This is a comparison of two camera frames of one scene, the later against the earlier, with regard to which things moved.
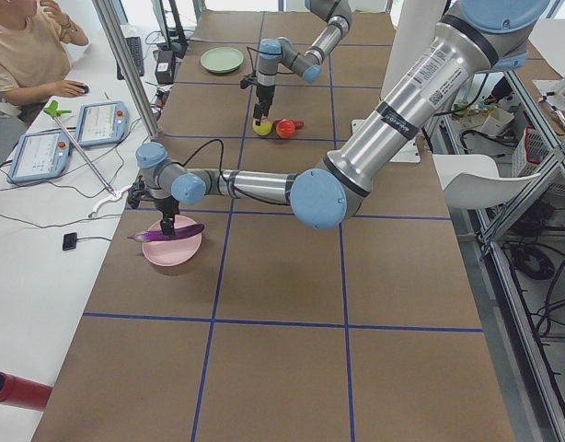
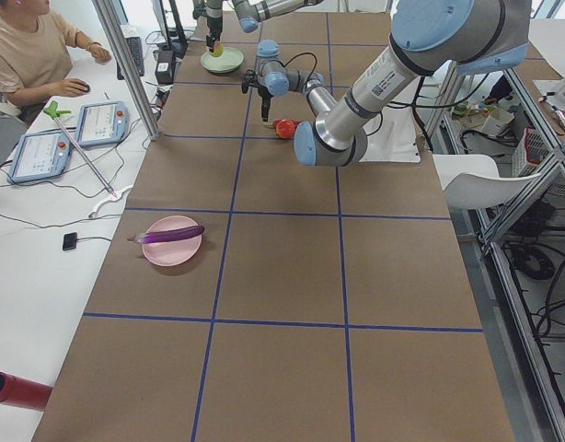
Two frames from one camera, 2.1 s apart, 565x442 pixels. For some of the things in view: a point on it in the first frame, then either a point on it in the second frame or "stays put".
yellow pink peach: x=263 y=129 → x=218 y=50
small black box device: x=69 y=241 stays put
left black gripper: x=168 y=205 → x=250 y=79
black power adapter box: x=165 y=70 stays put
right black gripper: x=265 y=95 → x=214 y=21
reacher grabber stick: x=52 y=110 stays put
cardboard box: x=496 y=122 stays put
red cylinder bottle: x=12 y=390 stays put
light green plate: x=222 y=59 stays put
